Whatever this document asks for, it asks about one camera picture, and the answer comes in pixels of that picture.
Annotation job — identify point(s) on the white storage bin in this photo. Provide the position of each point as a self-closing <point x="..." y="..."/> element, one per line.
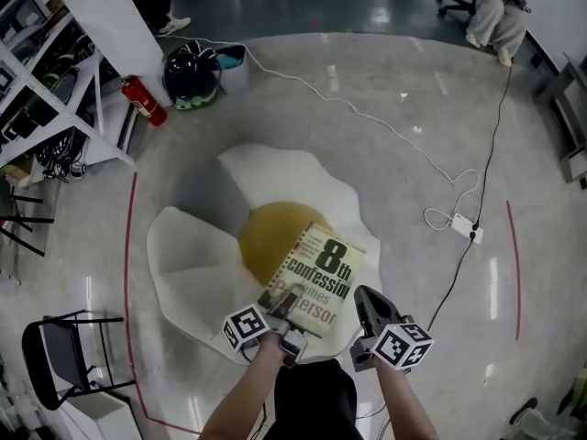
<point x="234" y="69"/>

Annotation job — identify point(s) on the red fire extinguisher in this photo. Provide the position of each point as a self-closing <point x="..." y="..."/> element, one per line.
<point x="144" y="101"/>

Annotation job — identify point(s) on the long red floor tape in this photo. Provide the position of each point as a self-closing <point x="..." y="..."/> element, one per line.
<point x="129" y="255"/>

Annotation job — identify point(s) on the person's left forearm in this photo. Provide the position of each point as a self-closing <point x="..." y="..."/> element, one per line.
<point x="243" y="397"/>

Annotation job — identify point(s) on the grey cabinet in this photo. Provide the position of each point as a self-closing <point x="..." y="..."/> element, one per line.
<point x="568" y="122"/>

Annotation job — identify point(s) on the white pillar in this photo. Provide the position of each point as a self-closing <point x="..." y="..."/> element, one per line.
<point x="114" y="21"/>

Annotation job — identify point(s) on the pale yellow paperback book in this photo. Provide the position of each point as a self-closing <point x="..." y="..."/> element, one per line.
<point x="316" y="273"/>

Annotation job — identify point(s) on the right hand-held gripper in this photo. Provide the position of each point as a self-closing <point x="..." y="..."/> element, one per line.
<point x="403" y="344"/>

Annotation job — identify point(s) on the person's right forearm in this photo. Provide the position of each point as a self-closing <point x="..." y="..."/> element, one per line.
<point x="406" y="401"/>

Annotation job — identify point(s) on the black folding chair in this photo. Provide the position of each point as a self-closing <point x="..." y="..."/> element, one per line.
<point x="59" y="355"/>

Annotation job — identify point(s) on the fried egg bean bag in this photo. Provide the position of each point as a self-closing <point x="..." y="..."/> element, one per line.
<point x="197" y="255"/>

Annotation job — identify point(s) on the white metal shelf rack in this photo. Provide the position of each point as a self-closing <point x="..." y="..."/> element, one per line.
<point x="59" y="103"/>

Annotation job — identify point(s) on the white power strip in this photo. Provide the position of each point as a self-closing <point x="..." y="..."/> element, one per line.
<point x="468" y="228"/>

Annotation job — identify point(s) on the short red floor tape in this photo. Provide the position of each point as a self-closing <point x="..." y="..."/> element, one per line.
<point x="516" y="268"/>

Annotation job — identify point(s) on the group of dark green cases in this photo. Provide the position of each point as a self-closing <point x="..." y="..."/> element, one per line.
<point x="41" y="94"/>

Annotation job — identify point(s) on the black helmet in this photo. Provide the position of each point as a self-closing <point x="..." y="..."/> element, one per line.
<point x="190" y="78"/>

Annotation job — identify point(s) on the black metal frame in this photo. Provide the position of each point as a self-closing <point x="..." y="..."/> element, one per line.
<point x="27" y="220"/>

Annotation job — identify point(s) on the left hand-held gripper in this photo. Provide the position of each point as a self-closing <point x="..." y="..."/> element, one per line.
<point x="245" y="328"/>

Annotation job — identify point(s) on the person's black clothing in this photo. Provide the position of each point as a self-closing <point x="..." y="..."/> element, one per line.
<point x="316" y="401"/>

